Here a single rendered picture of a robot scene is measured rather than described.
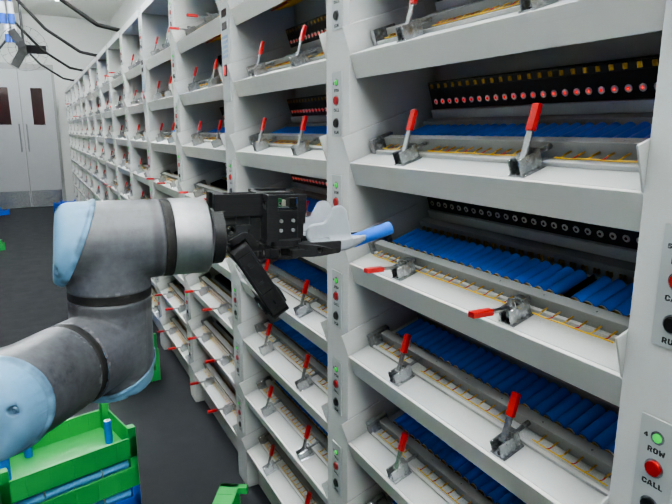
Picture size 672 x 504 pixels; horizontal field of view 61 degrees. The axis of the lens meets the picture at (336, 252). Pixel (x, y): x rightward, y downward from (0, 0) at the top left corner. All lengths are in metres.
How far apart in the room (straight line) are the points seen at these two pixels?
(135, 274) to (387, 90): 0.67
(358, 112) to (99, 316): 0.65
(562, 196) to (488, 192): 0.13
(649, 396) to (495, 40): 0.46
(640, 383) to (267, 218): 0.45
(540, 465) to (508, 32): 0.57
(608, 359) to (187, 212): 0.50
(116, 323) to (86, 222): 0.11
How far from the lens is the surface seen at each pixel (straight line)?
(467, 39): 0.85
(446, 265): 0.95
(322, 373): 1.48
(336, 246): 0.73
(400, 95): 1.16
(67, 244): 0.64
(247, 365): 1.91
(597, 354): 0.73
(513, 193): 0.77
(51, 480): 1.52
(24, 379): 0.57
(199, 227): 0.65
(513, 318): 0.80
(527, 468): 0.87
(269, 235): 0.69
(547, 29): 0.75
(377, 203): 1.14
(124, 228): 0.64
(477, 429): 0.94
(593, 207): 0.69
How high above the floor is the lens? 1.20
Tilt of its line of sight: 12 degrees down
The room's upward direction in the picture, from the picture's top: straight up
